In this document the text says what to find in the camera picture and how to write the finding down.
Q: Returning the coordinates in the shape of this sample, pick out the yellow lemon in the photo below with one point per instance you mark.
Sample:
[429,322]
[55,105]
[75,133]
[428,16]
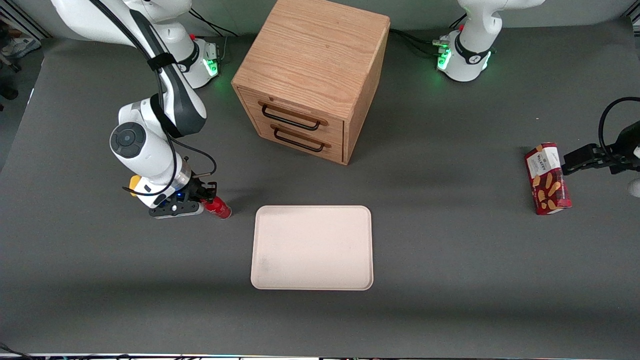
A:
[133,184]

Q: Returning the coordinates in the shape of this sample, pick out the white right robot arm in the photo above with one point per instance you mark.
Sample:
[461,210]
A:
[145,150]

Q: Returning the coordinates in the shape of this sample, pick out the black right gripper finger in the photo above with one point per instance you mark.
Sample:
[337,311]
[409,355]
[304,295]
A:
[212,190]
[198,195]

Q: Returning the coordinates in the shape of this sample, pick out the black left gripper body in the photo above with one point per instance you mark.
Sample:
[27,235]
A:
[611,158]

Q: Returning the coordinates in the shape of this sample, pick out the beige plastic tray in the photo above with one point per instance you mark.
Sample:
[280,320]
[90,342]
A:
[312,247]

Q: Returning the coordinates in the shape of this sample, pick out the red cookie box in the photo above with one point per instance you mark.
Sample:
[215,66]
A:
[547,180]

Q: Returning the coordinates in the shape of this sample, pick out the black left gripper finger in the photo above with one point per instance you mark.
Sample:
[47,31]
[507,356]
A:
[585,153]
[582,167]

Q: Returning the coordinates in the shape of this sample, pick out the wooden drawer cabinet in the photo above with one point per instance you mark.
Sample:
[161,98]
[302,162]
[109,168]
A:
[315,55]

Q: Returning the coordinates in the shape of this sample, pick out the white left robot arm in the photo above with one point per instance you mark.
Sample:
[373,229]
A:
[472,45]

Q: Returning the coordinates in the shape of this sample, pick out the white sneaker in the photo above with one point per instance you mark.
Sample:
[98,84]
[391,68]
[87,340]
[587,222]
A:
[20,47]

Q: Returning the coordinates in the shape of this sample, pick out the red coke bottle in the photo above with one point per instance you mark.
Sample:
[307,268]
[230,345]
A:
[220,209]

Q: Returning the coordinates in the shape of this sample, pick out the wooden drawer front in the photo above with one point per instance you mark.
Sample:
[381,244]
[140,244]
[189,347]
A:
[300,147]
[295,107]

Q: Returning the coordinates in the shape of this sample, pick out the aluminium frame rail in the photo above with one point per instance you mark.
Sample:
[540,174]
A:
[25,22]

